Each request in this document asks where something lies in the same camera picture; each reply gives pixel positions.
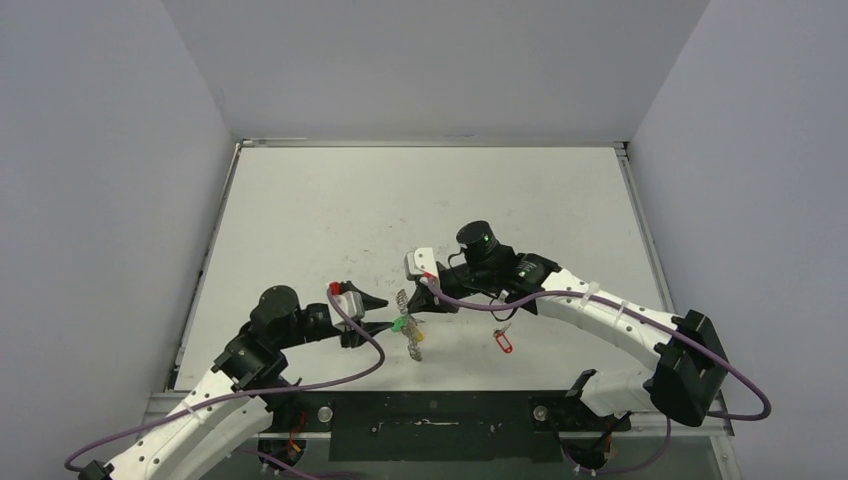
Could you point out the red key tag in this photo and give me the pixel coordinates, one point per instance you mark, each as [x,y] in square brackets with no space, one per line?
[503,342]

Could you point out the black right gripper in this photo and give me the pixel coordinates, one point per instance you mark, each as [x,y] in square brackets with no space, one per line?
[432,291]

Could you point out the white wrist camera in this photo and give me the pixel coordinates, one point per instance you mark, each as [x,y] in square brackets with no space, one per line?
[420,262]
[348,299]

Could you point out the aluminium frame rail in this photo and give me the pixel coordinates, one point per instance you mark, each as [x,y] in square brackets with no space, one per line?
[326,411]

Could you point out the green key tag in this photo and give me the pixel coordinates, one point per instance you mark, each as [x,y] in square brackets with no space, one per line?
[399,324]

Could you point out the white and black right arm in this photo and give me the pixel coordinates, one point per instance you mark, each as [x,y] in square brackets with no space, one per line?
[682,362]

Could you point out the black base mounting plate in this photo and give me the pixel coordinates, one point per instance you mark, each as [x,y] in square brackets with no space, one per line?
[402,441]

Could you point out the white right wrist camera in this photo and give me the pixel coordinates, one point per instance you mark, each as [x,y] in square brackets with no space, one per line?
[420,262]

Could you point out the metal ring disc with keyrings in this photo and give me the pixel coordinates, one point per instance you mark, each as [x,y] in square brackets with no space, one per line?
[411,332]

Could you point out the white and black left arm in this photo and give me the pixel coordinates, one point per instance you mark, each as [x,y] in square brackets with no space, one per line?
[243,390]

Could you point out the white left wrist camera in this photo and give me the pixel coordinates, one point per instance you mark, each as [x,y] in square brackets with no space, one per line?
[348,299]

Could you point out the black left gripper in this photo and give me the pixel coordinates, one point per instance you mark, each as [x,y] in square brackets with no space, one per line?
[352,335]

